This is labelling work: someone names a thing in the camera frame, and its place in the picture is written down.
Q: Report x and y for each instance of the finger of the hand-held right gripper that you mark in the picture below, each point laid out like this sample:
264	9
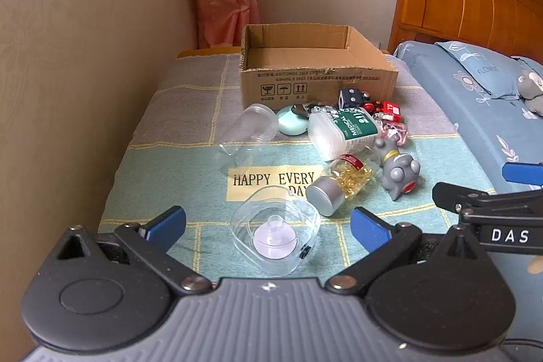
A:
475	198
524	174

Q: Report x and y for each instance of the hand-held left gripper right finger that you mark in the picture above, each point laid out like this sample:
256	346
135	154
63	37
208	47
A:
368	229

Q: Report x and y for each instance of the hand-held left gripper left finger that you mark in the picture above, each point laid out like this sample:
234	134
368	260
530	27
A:
166	225

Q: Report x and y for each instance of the silver-capped capsule bottle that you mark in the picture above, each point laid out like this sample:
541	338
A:
335	186

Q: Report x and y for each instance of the grey rubber toy figure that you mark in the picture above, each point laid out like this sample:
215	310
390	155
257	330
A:
396	169

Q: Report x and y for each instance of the clear square suction-cup container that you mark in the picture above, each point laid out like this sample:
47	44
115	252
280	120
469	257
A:
275	232

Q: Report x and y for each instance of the red toy train car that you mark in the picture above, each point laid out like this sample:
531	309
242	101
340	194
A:
386	109

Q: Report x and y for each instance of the clear round plastic jar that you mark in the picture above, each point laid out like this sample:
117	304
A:
250	133

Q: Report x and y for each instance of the cardboard box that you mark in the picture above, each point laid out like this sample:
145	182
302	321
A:
322	84

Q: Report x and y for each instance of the person's right hand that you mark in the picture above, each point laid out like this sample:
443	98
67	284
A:
536	264

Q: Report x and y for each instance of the light blue pillow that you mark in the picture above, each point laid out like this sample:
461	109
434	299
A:
462	120

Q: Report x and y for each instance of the grey plush toy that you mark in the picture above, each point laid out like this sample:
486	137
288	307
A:
532	86

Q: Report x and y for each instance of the white green-labelled swab box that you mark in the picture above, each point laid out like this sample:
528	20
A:
339	131

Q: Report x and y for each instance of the blue floral pillow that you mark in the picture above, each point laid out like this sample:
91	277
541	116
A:
483	67

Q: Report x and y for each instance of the mint green oval case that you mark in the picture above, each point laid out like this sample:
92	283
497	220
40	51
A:
290	123

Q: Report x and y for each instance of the black toy train car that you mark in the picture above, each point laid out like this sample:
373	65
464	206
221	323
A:
354	98

